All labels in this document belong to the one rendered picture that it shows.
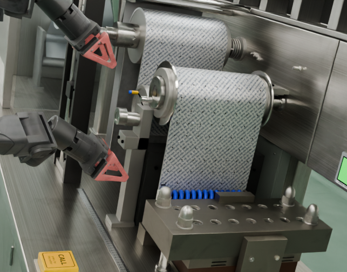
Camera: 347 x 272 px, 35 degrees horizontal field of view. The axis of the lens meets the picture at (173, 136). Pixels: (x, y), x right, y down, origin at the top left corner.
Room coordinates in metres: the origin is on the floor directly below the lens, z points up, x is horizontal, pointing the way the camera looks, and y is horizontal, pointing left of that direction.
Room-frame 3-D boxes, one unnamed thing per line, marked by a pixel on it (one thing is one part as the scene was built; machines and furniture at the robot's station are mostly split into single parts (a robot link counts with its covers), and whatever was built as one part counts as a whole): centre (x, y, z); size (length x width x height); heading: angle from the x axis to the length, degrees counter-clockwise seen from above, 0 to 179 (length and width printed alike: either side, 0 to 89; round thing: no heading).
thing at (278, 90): (1.36, -0.23, 1.28); 0.06 x 0.05 x 0.02; 116
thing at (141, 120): (1.24, 0.09, 1.05); 0.06 x 0.05 x 0.31; 116
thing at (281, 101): (1.36, -0.22, 1.25); 0.07 x 0.04 x 0.04; 116
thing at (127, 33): (1.45, 0.17, 1.33); 0.06 x 0.06 x 0.06; 26
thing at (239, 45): (1.58, -0.11, 1.33); 0.07 x 0.07 x 0.07; 26
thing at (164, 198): (1.11, -0.01, 1.05); 0.04 x 0.04 x 0.04
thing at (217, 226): (1.14, -0.18, 1.00); 0.40 x 0.16 x 0.06; 116
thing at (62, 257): (0.99, 0.18, 0.91); 0.07 x 0.07 x 0.02; 26
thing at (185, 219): (1.03, -0.06, 1.05); 0.04 x 0.04 x 0.04
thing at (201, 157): (1.23, -0.09, 1.11); 0.23 x 0.01 x 0.18; 116
